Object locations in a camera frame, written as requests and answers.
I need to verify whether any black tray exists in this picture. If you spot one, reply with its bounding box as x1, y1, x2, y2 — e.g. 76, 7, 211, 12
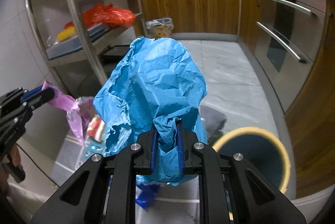
100, 45, 131, 63

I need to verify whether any blue plastic bag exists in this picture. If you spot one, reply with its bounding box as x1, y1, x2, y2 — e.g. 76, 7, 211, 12
93, 36, 208, 186

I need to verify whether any person's left hand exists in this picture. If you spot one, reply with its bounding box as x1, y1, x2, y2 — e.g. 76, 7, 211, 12
8, 144, 22, 166

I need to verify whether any large red plastic bag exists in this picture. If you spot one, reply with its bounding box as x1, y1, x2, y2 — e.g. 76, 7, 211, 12
82, 3, 136, 29

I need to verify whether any wooden kitchen cabinet with doors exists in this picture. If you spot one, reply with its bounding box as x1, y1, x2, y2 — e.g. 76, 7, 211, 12
137, 0, 263, 45

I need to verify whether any tall wooden cabinet panel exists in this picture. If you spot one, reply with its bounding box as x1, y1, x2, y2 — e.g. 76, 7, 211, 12
284, 0, 335, 198

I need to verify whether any pink snack packet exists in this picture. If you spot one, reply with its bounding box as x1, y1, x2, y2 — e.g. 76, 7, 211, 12
42, 80, 91, 146

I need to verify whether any instant noodle cup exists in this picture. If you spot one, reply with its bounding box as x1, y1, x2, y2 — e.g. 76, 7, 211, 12
146, 18, 174, 39

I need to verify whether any blue bin with yellow rim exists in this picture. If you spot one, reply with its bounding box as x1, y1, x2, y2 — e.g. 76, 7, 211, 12
211, 127, 291, 193

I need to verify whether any grey plastic tray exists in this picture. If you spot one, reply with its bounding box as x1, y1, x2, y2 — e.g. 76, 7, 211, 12
46, 38, 87, 59

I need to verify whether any blue and white packet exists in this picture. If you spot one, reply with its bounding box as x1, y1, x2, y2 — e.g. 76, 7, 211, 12
135, 183, 161, 210

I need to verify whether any stainless steel oven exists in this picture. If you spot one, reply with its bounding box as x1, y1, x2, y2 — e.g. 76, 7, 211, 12
253, 0, 327, 99

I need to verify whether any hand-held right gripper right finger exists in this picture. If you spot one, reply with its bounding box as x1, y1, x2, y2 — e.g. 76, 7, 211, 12
175, 121, 307, 224

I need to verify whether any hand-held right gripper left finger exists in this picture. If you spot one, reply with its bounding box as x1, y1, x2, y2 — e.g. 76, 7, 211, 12
31, 126, 159, 224

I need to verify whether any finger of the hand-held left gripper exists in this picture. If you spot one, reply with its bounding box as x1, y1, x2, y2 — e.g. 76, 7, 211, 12
0, 86, 44, 107
16, 88, 55, 121

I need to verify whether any red and white snack packet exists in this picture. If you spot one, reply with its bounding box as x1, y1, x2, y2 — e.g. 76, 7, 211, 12
86, 115, 106, 143

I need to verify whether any yellow packet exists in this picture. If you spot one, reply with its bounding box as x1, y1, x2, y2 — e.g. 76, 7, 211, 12
57, 26, 76, 42

